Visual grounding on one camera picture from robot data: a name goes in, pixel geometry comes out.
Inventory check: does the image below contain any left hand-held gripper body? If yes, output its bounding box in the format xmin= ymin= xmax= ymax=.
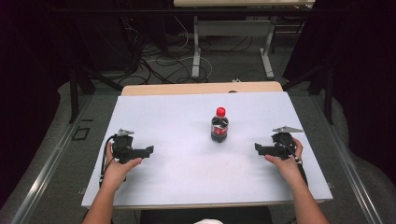
xmin=111 ymin=128 xmax=138 ymax=164

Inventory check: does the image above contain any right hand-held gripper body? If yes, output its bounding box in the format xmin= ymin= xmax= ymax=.
xmin=271 ymin=125 xmax=304 ymax=161

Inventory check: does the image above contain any cola bottle with red label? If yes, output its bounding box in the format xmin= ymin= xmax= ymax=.
xmin=210 ymin=115 xmax=230 ymax=144

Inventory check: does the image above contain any person's right hand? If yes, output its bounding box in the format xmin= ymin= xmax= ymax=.
xmin=264 ymin=138 xmax=304 ymax=185

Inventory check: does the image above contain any person's left hand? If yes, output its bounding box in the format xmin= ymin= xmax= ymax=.
xmin=102 ymin=143 xmax=143 ymax=191

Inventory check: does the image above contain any white table board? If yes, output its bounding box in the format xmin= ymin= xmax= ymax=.
xmin=81 ymin=91 xmax=333 ymax=208

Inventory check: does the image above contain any black metal stand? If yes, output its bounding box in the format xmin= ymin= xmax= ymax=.
xmin=68 ymin=64 xmax=124 ymax=124
xmin=281 ymin=64 xmax=336 ymax=125

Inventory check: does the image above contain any person's dark clothing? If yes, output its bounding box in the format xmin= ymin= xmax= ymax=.
xmin=139 ymin=206 xmax=275 ymax=224

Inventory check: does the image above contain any wooden table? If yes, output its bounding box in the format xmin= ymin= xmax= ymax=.
xmin=83 ymin=81 xmax=326 ymax=211

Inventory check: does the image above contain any dark equipment cabinet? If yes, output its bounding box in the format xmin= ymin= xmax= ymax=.
xmin=73 ymin=13 xmax=146 ymax=73

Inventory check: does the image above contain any white desk with metal legs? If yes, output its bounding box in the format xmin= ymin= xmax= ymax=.
xmin=173 ymin=0 xmax=316 ymax=80

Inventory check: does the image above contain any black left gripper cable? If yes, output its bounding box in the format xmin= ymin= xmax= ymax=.
xmin=98 ymin=134 xmax=117 ymax=189

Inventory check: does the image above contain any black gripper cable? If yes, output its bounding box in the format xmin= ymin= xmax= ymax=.
xmin=278 ymin=139 xmax=309 ymax=188
xmin=98 ymin=134 xmax=117 ymax=189

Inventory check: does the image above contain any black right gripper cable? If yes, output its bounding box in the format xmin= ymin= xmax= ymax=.
xmin=278 ymin=139 xmax=309 ymax=188

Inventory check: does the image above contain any metal floor rail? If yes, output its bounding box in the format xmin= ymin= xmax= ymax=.
xmin=311 ymin=92 xmax=385 ymax=224
xmin=10 ymin=92 xmax=94 ymax=224

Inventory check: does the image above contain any tangle of black floor cables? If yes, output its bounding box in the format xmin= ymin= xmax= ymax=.
xmin=118 ymin=18 xmax=253 ymax=86

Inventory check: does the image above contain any white floor cable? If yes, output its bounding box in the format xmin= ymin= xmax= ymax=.
xmin=145 ymin=15 xmax=214 ymax=82

